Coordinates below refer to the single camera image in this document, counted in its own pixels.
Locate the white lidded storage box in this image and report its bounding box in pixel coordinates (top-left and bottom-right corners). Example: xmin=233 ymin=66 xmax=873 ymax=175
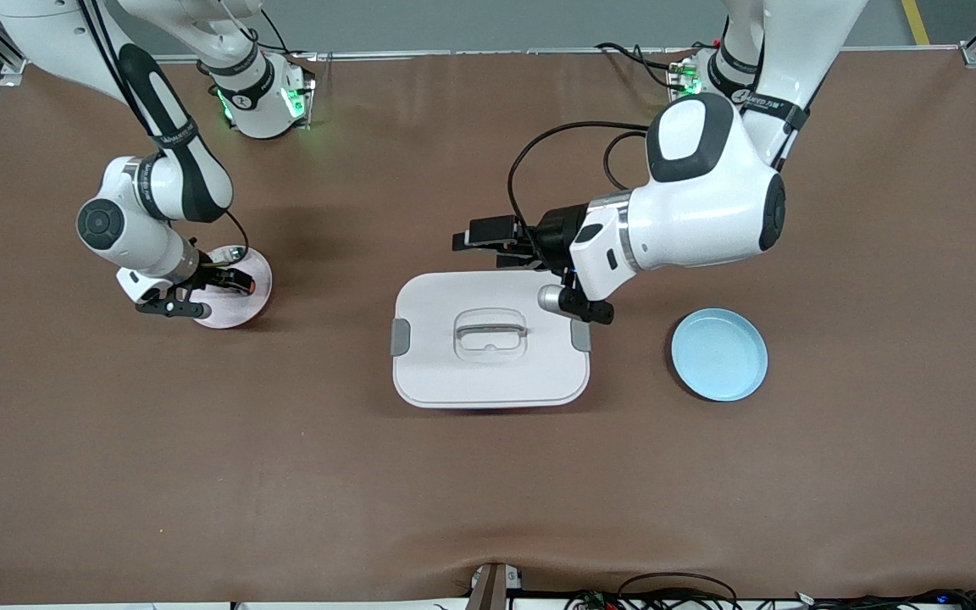
xmin=391 ymin=270 xmax=592 ymax=409

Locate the pink round plate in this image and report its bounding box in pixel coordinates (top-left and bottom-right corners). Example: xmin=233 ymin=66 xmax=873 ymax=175
xmin=191 ymin=245 xmax=274 ymax=330

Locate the light blue round plate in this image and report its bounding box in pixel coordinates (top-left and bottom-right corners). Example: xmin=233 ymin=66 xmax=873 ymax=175
xmin=671 ymin=308 xmax=769 ymax=402

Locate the brown table cover mat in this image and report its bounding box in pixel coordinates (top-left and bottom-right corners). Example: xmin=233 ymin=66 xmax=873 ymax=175
xmin=0 ymin=47 xmax=976 ymax=607

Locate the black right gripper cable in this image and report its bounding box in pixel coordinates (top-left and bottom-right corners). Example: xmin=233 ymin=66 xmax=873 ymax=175
xmin=219 ymin=209 xmax=251 ymax=256

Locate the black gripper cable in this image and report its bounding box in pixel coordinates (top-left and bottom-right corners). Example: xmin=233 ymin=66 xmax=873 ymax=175
xmin=507 ymin=121 xmax=652 ymax=235
xmin=219 ymin=209 xmax=251 ymax=256

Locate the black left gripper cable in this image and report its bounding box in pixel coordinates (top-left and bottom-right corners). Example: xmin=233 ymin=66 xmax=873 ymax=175
xmin=507 ymin=121 xmax=652 ymax=235

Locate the black left arm base cable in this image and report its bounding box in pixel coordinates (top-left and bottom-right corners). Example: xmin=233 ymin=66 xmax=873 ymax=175
xmin=596 ymin=41 xmax=694 ymax=91

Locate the black arm base cable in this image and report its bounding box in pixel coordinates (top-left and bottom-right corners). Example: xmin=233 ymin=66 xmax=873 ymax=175
xmin=596 ymin=41 xmax=694 ymax=91
xmin=258 ymin=7 xmax=319 ymax=62

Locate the black right arm base cable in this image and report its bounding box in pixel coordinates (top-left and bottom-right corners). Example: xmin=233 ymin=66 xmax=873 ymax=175
xmin=258 ymin=7 xmax=319 ymax=62

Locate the black cable loop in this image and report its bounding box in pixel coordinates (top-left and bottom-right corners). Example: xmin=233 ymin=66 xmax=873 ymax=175
xmin=617 ymin=572 xmax=740 ymax=610

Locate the tangled wire bundle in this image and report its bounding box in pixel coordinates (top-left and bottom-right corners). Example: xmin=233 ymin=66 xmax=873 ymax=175
xmin=564 ymin=588 xmax=976 ymax=610

